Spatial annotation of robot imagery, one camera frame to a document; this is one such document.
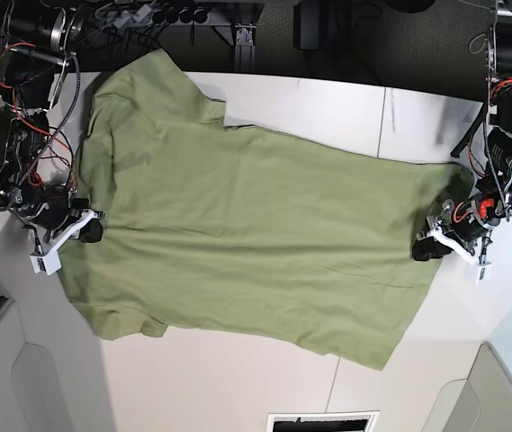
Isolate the white vent slot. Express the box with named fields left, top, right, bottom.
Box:
left=265, top=410, right=380, bottom=432

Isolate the grey partition left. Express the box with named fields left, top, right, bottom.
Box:
left=0, top=300, right=74, bottom=431

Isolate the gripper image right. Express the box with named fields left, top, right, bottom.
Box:
left=411, top=200, right=494, bottom=264

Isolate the grey partition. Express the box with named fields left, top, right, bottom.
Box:
left=0, top=300, right=74, bottom=431
left=423, top=342, right=512, bottom=432

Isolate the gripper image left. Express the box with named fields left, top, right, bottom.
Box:
left=19, top=184, right=92, bottom=242

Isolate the grey partition right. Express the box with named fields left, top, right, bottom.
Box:
left=423, top=342, right=512, bottom=432

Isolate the black power strip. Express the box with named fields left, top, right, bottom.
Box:
left=148, top=1, right=211, bottom=24

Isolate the green t-shirt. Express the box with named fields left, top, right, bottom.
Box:
left=58, top=51, right=472, bottom=370

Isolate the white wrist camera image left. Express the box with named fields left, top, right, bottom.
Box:
left=30, top=251, right=61, bottom=275

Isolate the aluminium frame post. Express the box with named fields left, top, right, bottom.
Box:
left=233, top=25, right=256, bottom=73

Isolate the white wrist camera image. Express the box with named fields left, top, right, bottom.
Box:
left=464, top=262, right=492, bottom=285
left=30, top=251, right=61, bottom=275

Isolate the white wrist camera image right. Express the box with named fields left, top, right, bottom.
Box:
left=464, top=262, right=492, bottom=285

